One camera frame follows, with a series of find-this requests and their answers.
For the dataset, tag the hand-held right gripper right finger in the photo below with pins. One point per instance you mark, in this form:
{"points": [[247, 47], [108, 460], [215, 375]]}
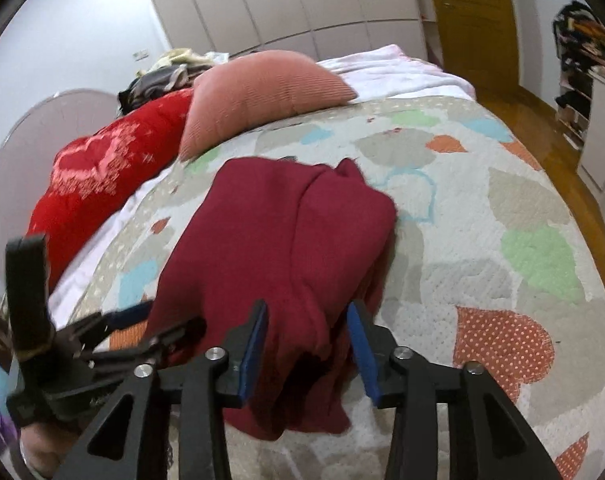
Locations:
{"points": [[365, 360]]}

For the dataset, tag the quilted patchwork bedspread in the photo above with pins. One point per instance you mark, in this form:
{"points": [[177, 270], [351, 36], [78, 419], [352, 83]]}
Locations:
{"points": [[482, 200]]}

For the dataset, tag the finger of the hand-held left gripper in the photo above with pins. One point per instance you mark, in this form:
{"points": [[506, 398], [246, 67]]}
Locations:
{"points": [[177, 334], [127, 316]]}

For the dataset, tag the dark red sweater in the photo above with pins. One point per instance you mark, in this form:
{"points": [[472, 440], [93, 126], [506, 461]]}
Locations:
{"points": [[282, 240]]}

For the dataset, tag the wall switch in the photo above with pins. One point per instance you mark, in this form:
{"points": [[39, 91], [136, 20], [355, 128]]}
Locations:
{"points": [[141, 54]]}

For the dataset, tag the white wardrobe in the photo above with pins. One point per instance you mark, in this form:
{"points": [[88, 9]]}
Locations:
{"points": [[282, 0]]}

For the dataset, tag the person's left hand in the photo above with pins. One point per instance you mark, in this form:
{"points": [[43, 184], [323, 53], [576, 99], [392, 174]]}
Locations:
{"points": [[47, 447]]}

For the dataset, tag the cluttered shelf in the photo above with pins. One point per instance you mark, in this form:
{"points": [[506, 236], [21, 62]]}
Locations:
{"points": [[574, 105]]}

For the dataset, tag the round pale headboard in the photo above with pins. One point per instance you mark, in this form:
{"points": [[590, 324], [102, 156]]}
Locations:
{"points": [[27, 150]]}

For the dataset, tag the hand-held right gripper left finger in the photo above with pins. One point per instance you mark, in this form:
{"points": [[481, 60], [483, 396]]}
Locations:
{"points": [[255, 355]]}

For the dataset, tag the wooden door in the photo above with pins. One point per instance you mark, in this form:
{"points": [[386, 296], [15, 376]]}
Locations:
{"points": [[472, 20]]}

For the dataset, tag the white cabinet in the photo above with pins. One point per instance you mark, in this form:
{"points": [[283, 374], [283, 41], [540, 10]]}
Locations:
{"points": [[604, 130]]}

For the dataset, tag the red floral blanket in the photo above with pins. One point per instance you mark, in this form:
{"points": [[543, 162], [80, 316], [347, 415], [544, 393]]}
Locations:
{"points": [[82, 180]]}

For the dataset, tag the pile of clothes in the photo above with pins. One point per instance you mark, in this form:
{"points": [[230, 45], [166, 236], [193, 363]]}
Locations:
{"points": [[157, 80]]}

